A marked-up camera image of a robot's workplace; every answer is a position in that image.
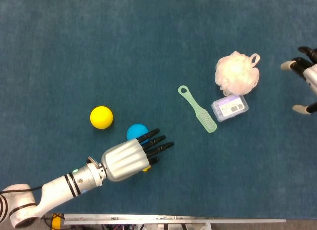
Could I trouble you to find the yellow plastic block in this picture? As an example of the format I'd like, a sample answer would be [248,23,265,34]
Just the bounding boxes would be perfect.
[51,213,65,230]

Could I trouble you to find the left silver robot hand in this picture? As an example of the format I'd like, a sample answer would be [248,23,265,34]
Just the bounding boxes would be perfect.
[101,128,175,183]

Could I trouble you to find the mint green plastic hairbrush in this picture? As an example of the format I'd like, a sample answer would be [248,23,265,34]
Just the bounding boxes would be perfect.
[177,85,218,134]

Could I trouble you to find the yellow foam ball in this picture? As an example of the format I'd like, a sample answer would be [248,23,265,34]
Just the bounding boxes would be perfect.
[90,106,114,130]

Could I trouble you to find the white metal base frame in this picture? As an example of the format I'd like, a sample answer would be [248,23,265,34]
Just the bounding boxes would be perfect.
[138,224,211,230]

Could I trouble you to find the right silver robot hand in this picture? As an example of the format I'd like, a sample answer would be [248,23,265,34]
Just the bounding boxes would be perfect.
[280,46,317,116]

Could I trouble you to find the aluminium frame rail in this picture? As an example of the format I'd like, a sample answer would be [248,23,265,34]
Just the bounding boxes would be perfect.
[63,214,287,225]

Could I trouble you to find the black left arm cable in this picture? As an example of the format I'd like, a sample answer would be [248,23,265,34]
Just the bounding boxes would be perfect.
[0,186,42,194]

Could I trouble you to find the teal table cloth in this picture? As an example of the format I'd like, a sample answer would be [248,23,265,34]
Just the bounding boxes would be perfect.
[0,0,317,220]

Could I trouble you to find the clear plastic box with label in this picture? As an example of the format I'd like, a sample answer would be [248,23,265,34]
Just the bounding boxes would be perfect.
[211,94,249,122]

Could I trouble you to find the blue foam ball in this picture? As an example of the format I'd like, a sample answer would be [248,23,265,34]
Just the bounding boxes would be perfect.
[126,123,149,144]

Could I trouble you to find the white mesh bath loofah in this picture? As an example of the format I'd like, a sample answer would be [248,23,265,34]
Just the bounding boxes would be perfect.
[214,51,261,96]

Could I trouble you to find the black floor cables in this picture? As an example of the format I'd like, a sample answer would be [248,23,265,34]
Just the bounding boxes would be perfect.
[41,213,54,227]

